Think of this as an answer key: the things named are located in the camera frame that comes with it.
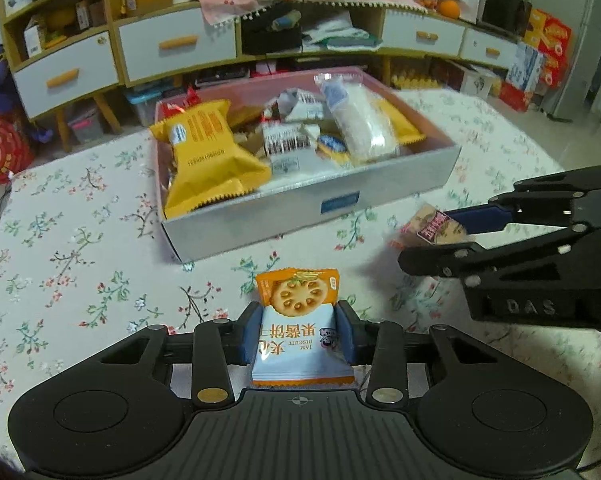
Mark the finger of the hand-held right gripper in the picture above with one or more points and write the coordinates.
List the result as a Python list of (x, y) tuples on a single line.
[(440, 260), (480, 220)]

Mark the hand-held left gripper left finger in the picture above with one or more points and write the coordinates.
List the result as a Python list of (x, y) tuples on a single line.
[(251, 335)]

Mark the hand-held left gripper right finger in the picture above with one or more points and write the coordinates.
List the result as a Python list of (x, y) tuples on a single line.
[(347, 335)]

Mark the brown snack packet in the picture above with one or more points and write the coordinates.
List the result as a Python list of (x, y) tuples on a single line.
[(425, 227)]

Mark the white orange biscuit packet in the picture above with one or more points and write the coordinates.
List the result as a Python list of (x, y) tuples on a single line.
[(295, 300)]

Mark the pink silver cardboard box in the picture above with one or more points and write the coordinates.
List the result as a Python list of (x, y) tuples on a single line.
[(280, 220)]

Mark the yellow waffle snack packet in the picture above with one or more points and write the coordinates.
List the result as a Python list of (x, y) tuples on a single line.
[(205, 160), (403, 125)]

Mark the long white blue-label packet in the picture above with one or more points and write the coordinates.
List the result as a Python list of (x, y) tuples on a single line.
[(360, 120)]

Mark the yellow blue-label snack packet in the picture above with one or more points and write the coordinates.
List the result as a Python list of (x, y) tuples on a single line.
[(330, 145)]

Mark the white kernel snack packet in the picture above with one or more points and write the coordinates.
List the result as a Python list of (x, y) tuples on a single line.
[(285, 145)]

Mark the white nut-picture snack packet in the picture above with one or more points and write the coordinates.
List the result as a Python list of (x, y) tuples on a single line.
[(300, 105)]

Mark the red patterned snack packet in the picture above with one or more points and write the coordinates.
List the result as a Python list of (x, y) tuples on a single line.
[(173, 108)]

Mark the white printed carton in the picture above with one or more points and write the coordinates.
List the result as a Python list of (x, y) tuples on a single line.
[(478, 82)]

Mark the yellow egg trays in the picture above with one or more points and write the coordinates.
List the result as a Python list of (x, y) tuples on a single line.
[(415, 77)]

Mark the blue white carton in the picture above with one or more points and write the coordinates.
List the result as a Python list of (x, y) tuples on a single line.
[(525, 67)]

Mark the floral tablecloth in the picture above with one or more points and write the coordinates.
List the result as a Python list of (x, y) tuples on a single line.
[(80, 260)]

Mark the orange red snack carton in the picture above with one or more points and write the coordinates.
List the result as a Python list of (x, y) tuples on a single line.
[(550, 40)]

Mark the silver refrigerator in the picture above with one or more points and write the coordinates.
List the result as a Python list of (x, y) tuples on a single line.
[(590, 50)]

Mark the white microwave oven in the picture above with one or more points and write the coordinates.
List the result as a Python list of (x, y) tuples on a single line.
[(502, 7)]

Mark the orange fruit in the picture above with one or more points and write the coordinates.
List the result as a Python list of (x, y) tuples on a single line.
[(449, 8)]

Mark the pile of folded cloths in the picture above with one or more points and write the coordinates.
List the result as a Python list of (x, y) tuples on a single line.
[(340, 32)]

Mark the clear bin blue lid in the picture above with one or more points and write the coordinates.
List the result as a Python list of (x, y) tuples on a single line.
[(143, 107)]

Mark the grey storage bin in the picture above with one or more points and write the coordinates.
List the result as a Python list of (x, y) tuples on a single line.
[(86, 127)]

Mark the black open box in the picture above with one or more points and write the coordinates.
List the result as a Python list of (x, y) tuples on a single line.
[(270, 40)]

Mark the long wooden media cabinet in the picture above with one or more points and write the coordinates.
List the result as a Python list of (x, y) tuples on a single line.
[(238, 35)]

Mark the red printed gift bag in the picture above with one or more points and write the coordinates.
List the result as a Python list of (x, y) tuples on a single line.
[(3, 145)]

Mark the brown cardboard parcel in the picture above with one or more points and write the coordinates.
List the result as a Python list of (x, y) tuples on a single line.
[(148, 0)]

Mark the yellow toy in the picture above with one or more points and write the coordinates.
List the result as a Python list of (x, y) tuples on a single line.
[(60, 22)]

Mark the small white box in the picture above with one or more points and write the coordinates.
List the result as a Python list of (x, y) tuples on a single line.
[(33, 40)]

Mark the yellow wooden shelf cabinet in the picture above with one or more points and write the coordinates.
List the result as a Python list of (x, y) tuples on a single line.
[(4, 25)]

